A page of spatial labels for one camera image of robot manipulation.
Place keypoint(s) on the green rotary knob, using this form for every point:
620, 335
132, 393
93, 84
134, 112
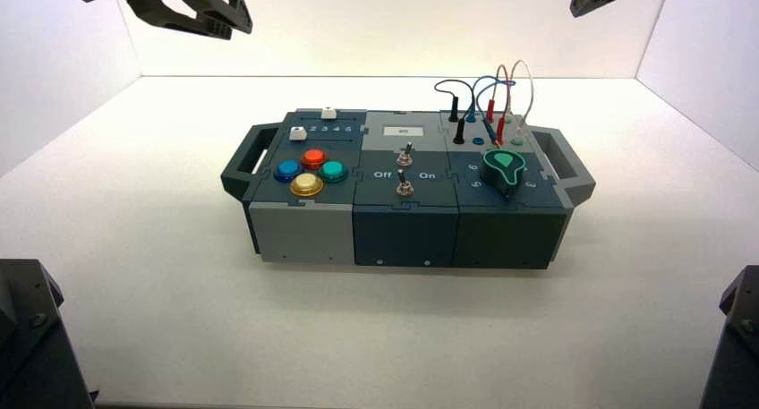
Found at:
501, 169

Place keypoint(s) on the red push button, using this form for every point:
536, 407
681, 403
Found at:
313, 158

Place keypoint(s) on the blue push button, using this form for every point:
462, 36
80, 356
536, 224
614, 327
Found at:
287, 170

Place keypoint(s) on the metal toggle switch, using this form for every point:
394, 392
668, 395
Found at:
404, 184
406, 152

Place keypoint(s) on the yellow push button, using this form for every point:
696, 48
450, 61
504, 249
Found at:
306, 185

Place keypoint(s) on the green push button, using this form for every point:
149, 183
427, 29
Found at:
332, 170

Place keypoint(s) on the grey blue control box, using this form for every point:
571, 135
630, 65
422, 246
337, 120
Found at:
403, 228

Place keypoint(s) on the white slider knob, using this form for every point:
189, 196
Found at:
297, 134
328, 113

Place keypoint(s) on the small grey display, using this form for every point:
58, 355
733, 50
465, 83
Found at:
403, 132

